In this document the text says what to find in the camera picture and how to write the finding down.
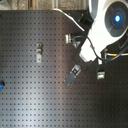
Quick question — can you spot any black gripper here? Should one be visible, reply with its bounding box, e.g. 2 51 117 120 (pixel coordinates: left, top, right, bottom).
65 55 97 85

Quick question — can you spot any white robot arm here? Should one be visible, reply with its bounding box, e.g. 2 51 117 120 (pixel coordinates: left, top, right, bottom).
65 0 128 85

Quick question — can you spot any white cable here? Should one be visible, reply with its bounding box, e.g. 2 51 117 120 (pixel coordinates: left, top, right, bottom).
53 7 86 32

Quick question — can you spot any black perforated breadboard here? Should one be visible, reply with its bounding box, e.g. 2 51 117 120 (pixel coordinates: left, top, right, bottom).
0 11 128 128

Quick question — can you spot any metal cable clip fixture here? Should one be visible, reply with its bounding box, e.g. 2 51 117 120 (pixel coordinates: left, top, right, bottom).
36 42 42 63

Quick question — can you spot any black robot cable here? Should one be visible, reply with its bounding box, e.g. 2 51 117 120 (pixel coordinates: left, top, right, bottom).
70 34 128 63

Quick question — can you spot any metal bracket with green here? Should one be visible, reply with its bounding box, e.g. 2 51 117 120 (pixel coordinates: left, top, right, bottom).
65 34 72 44

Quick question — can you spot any silver connector block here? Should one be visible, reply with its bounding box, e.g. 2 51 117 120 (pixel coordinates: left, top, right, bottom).
97 65 105 79

